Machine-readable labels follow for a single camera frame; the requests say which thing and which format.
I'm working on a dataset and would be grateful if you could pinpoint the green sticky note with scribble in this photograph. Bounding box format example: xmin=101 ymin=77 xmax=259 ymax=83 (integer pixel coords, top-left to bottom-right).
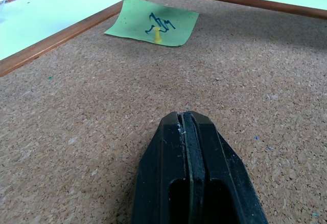
xmin=104 ymin=0 xmax=200 ymax=48

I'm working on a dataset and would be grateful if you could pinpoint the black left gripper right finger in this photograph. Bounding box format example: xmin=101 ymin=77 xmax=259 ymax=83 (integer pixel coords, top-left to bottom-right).
xmin=180 ymin=110 xmax=269 ymax=224

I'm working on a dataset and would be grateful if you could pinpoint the cork board with wooden frame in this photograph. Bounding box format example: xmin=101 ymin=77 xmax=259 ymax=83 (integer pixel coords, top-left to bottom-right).
xmin=0 ymin=0 xmax=327 ymax=224

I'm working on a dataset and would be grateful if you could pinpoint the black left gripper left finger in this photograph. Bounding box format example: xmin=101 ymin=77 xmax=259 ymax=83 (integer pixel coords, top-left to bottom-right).
xmin=130 ymin=111 xmax=192 ymax=224

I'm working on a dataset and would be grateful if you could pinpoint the yellow pushpin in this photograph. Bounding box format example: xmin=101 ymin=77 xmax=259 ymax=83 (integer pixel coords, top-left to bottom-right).
xmin=152 ymin=27 xmax=164 ymax=43

